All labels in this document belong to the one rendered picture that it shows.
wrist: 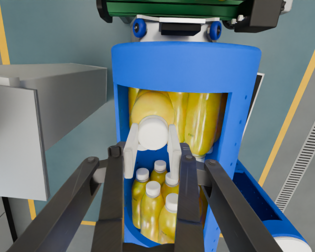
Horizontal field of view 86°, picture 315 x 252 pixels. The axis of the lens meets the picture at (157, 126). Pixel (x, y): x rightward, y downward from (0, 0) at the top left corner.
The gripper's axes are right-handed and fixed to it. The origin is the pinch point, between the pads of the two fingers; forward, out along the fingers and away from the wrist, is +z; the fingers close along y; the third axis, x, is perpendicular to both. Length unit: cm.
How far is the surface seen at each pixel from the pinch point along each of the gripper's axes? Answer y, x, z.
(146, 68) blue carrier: -1.3, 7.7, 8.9
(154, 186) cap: 0.7, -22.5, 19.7
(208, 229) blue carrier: 12.2, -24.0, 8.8
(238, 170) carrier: 52, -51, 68
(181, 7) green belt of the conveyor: 6.8, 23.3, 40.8
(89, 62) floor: -55, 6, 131
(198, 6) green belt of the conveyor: 11.8, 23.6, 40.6
